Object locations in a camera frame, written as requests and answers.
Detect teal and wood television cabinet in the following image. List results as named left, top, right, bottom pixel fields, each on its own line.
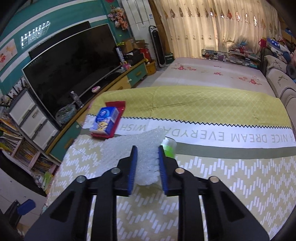
left=45, top=59, right=148, bottom=163

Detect beige sofa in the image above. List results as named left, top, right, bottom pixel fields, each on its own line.
left=264, top=54, right=296, bottom=121

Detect beige patterned curtain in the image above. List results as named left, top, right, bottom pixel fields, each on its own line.
left=154, top=0, right=282, bottom=60

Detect red tray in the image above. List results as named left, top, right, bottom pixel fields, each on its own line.
left=89, top=101, right=127, bottom=139

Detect open cardboard box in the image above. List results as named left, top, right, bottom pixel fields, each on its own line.
left=120, top=39, right=150, bottom=54

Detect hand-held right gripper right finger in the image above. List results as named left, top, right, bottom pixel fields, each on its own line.
left=158, top=145, right=270, bottom=241

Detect small yellow bucket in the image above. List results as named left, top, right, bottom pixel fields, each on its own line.
left=146, top=60, right=157, bottom=75

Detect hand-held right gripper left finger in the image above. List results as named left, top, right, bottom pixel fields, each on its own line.
left=24, top=146, right=138, bottom=241

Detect white bubble wrap sheet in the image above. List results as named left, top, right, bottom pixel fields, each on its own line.
left=92, top=132, right=164, bottom=186

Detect artificial flower bunch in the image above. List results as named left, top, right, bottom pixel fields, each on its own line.
left=107, top=6, right=129, bottom=31

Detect green and white bottle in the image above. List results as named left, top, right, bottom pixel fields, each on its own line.
left=162, top=137, right=177, bottom=159

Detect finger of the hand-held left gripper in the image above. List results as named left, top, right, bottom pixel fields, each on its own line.
left=5, top=199, right=36, bottom=229

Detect floral bed sheet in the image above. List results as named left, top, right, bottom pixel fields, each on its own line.
left=132, top=57, right=278, bottom=98

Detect clear water bottle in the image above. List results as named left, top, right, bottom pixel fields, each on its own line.
left=70, top=91, right=84, bottom=108

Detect black tower fan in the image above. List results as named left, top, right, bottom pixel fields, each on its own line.
left=149, top=25, right=167, bottom=71

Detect white drawer unit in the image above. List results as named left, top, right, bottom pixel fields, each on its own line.
left=9, top=89, right=60, bottom=151

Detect yellow patterned tablecloth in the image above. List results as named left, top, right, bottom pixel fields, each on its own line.
left=40, top=86, right=296, bottom=241

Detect glass bowl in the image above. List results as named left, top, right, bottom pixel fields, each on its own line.
left=55, top=104, right=77, bottom=125

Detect blue tissue pack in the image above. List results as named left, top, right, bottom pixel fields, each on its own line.
left=90, top=107, right=121, bottom=135

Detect wall drawing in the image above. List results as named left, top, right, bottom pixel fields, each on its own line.
left=0, top=38, right=18, bottom=70

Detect pile of books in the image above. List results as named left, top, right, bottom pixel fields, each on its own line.
left=0, top=116, right=59, bottom=186

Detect black television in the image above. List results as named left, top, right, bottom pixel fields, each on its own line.
left=21, top=21, right=122, bottom=127

